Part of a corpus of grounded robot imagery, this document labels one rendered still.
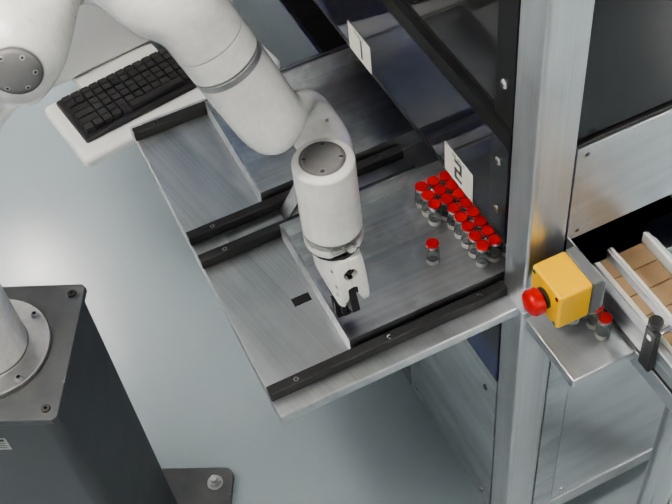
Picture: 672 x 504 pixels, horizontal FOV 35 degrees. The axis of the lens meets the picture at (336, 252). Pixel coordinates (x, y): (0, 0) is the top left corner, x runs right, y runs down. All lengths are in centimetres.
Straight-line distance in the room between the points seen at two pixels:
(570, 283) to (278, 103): 49
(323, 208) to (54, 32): 42
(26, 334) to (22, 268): 131
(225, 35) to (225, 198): 67
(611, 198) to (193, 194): 72
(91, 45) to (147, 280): 87
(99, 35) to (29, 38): 109
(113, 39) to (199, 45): 107
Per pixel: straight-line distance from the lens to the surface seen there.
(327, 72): 202
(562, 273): 149
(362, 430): 254
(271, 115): 125
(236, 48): 120
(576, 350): 160
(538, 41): 126
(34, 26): 115
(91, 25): 221
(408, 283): 166
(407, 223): 174
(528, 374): 179
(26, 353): 173
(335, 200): 136
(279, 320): 164
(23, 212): 318
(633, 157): 150
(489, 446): 211
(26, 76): 115
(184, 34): 117
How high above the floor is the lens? 221
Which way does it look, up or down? 51 degrees down
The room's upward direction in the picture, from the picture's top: 8 degrees counter-clockwise
